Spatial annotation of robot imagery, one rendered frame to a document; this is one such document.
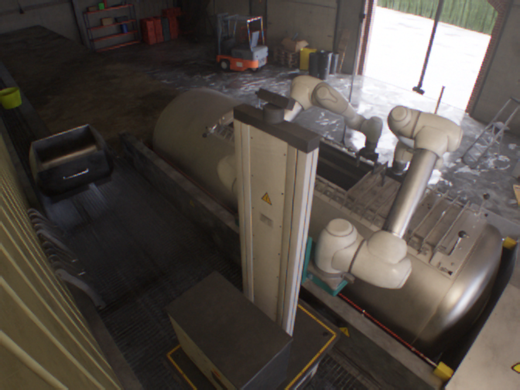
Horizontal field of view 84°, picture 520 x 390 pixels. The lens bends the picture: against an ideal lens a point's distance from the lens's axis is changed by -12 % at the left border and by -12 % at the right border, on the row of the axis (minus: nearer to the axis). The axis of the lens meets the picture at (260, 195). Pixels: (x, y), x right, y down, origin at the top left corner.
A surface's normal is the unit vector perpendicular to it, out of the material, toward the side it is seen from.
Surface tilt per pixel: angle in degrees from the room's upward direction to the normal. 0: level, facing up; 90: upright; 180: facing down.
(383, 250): 38
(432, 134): 47
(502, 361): 21
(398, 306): 65
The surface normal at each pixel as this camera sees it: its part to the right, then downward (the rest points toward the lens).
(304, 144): -0.71, 0.45
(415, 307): -0.63, -0.01
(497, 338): -0.26, -0.57
